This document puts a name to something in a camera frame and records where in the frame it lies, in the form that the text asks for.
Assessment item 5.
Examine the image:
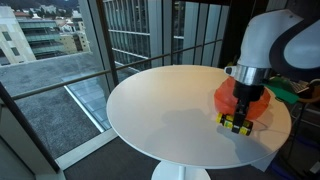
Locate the metal window railing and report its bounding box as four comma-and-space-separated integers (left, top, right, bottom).
11, 38, 224, 101

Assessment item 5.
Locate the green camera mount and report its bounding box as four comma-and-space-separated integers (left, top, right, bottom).
264, 78, 300, 105

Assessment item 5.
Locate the white round table base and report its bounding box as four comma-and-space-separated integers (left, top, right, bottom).
150, 160, 212, 180

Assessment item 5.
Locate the brown bottle with yellow lid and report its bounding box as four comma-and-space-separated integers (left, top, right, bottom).
215, 112, 254, 137

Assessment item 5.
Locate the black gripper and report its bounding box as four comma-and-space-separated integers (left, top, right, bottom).
231, 80, 265, 135

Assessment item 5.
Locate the orange plastic bowl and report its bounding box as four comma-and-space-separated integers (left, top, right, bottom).
213, 76, 272, 121

